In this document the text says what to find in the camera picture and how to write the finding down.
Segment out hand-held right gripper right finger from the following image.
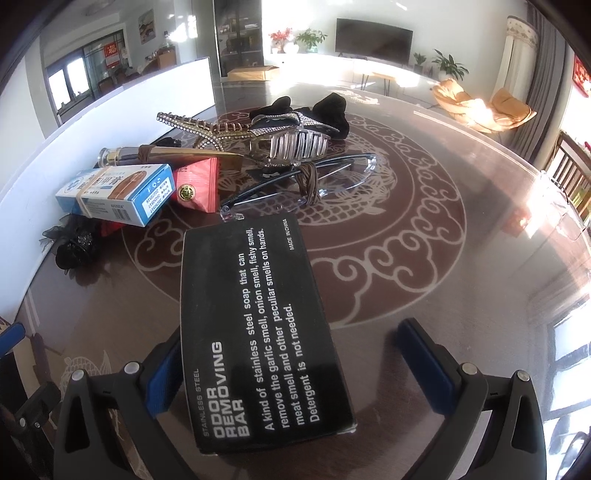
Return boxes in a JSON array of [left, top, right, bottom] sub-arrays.
[[392, 318, 546, 480]]

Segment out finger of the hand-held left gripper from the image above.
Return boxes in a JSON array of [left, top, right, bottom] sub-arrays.
[[0, 383, 62, 462], [0, 322, 27, 358]]

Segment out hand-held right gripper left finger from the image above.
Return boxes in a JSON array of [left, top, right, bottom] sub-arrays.
[[53, 328, 199, 480]]

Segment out black printed box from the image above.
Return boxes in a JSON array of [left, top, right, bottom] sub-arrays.
[[179, 212, 358, 457]]

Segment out brown rhinestone hair clip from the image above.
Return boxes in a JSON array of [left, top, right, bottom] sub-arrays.
[[156, 111, 264, 153]]

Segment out brown patterned desktop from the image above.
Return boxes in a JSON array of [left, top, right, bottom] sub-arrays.
[[0, 76, 591, 480]]

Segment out black rhinestone hair accessory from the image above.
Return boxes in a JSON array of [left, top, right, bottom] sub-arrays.
[[41, 215, 109, 273]]

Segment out blue and white medicine box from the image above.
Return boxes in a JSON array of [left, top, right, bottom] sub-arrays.
[[55, 164, 175, 228]]

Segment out red packet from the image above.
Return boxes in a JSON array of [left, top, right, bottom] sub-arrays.
[[172, 157, 220, 214]]

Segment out white board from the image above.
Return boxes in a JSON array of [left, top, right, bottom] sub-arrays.
[[0, 60, 218, 319]]

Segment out silver horn-shaped bottle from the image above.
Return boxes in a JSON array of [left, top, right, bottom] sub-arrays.
[[96, 144, 247, 171]]

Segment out wooden chair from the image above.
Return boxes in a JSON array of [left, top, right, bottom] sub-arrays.
[[538, 130, 591, 213]]

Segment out orange lounge chair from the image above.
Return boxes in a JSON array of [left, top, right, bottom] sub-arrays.
[[431, 78, 490, 123], [480, 88, 539, 132]]

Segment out stool with hairpin legs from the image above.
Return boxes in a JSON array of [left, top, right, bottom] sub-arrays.
[[362, 71, 398, 90]]

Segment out grey curtain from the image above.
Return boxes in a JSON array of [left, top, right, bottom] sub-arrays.
[[512, 23, 575, 162]]

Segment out red window poster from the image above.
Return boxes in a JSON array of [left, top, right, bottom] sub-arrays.
[[105, 39, 125, 70]]

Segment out large leafy potted plant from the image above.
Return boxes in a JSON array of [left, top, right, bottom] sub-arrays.
[[431, 48, 469, 81]]

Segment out wooden side cabinet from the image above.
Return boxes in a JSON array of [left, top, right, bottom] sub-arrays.
[[141, 46, 178, 75]]

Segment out cardboard box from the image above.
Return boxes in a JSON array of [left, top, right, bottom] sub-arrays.
[[226, 65, 280, 81]]

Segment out white television console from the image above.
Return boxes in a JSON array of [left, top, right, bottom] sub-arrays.
[[263, 53, 444, 88]]

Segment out white standing air conditioner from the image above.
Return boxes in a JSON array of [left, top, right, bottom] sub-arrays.
[[501, 16, 541, 100]]

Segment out black television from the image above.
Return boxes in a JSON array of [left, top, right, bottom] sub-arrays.
[[335, 17, 414, 63]]

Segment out dark glass cabinet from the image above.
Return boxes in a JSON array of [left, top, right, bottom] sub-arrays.
[[217, 0, 269, 77]]

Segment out green potted plant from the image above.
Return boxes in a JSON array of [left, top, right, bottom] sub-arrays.
[[295, 28, 326, 54]]

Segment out red flower plant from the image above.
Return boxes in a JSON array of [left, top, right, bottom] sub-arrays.
[[269, 28, 294, 54]]

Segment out brown cord hair tie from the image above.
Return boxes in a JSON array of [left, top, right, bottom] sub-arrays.
[[295, 164, 321, 206]]

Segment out red wall hanging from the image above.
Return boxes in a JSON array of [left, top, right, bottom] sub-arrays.
[[573, 58, 591, 97]]

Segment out framed wall painting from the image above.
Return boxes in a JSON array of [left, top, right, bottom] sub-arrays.
[[137, 9, 155, 43]]

